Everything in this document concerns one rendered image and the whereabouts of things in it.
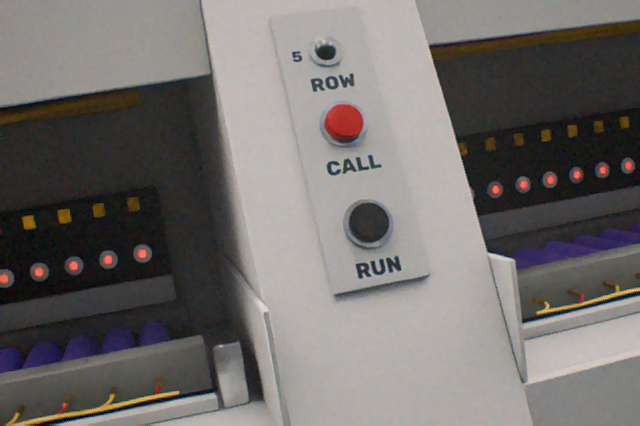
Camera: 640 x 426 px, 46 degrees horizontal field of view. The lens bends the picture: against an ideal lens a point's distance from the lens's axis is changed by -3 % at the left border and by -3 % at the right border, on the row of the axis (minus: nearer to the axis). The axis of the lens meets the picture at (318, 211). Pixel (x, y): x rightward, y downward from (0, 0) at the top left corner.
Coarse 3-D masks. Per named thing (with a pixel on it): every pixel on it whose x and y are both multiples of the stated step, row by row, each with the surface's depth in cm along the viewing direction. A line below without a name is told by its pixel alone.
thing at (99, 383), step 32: (128, 352) 35; (160, 352) 35; (192, 352) 35; (0, 384) 33; (32, 384) 34; (64, 384) 34; (96, 384) 34; (128, 384) 34; (160, 384) 34; (192, 384) 35; (0, 416) 33; (32, 416) 34; (64, 416) 32
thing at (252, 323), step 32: (224, 256) 43; (96, 288) 45; (128, 288) 45; (160, 288) 46; (224, 288) 46; (0, 320) 44; (32, 320) 44; (64, 320) 45; (224, 320) 37; (256, 320) 30; (224, 352) 33; (256, 352) 33; (224, 384) 33; (256, 384) 36; (96, 416) 34; (192, 416) 33; (224, 416) 32; (256, 416) 31
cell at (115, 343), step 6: (114, 330) 42; (120, 330) 42; (126, 330) 43; (108, 336) 41; (114, 336) 41; (120, 336) 41; (126, 336) 41; (132, 336) 43; (108, 342) 40; (114, 342) 39; (120, 342) 39; (126, 342) 40; (132, 342) 41; (102, 348) 40; (108, 348) 38; (114, 348) 38; (120, 348) 38; (126, 348) 39
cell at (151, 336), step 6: (150, 324) 42; (156, 324) 42; (162, 324) 43; (144, 330) 42; (150, 330) 41; (156, 330) 41; (162, 330) 41; (168, 330) 42; (144, 336) 40; (150, 336) 40; (156, 336) 39; (162, 336) 40; (168, 336) 41; (144, 342) 39; (150, 342) 38; (156, 342) 38
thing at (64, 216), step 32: (128, 192) 46; (0, 224) 44; (32, 224) 44; (64, 224) 45; (96, 224) 45; (128, 224) 46; (160, 224) 46; (0, 256) 44; (32, 256) 45; (64, 256) 45; (96, 256) 46; (128, 256) 46; (160, 256) 46; (0, 288) 44; (32, 288) 45; (64, 288) 45
